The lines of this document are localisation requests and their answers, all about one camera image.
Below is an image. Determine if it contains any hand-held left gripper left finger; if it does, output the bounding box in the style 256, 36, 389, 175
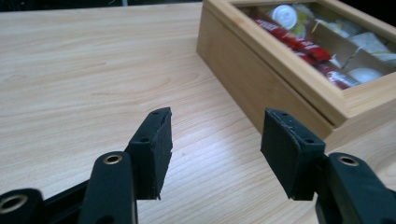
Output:
124, 106, 174, 201

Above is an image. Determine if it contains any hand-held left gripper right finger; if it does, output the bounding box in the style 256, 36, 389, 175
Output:
261, 107, 327, 202

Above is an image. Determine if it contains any wooden tea box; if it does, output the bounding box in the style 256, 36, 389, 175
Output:
195, 0, 396, 153

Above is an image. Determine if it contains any short red sachet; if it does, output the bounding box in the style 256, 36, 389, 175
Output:
321, 62, 361, 91

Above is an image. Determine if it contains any white round capsule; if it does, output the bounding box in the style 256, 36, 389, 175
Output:
346, 67, 384, 85

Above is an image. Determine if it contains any long red sachet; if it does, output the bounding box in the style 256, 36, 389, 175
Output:
251, 17, 332, 63

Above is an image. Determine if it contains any yellow tea bag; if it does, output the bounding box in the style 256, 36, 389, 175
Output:
292, 3, 316, 38

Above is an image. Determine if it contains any pale tea bag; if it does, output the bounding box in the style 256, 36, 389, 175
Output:
317, 17, 362, 37

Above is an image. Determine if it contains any large white coffee capsule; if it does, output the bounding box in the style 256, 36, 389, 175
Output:
270, 4, 299, 31

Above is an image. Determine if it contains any grey tea bag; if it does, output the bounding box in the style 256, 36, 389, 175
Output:
348, 32, 396, 67

